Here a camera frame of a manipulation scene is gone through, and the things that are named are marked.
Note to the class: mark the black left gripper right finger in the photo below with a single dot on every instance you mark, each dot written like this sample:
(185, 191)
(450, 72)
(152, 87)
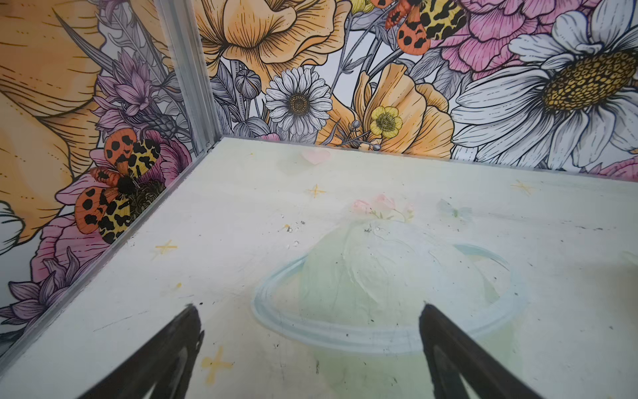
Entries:
(456, 360)

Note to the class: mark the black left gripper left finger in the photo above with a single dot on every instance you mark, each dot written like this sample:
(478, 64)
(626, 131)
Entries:
(162, 367)

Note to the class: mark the aluminium corner post left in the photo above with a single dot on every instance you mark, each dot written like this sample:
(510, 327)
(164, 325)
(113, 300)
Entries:
(180, 27)

